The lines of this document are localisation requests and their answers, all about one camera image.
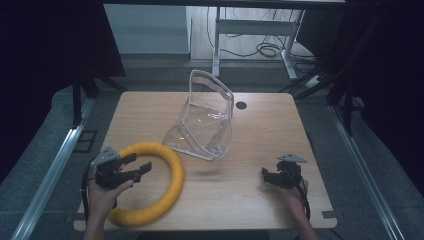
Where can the black metal stand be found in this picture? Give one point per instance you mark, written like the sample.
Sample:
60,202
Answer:
346,100
77,100

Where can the dark curtain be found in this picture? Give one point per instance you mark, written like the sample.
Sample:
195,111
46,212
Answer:
40,66
386,66

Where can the clear plastic bag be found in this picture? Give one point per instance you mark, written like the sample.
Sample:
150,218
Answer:
206,126

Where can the white metal desk frame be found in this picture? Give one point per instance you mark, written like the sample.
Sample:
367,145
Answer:
253,27

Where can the person's left hand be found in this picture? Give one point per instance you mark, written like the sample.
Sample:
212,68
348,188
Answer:
104,199

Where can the person's right hand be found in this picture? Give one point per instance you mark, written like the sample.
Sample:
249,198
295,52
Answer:
294,197

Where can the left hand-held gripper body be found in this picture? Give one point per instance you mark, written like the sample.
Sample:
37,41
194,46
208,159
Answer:
107,171

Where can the aluminium floor rail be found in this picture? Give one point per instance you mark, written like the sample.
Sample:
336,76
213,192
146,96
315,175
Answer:
365,173
50,173

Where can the white power strip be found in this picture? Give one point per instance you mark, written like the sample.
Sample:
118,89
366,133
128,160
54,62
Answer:
313,81

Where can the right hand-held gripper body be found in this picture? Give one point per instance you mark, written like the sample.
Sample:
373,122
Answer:
289,171

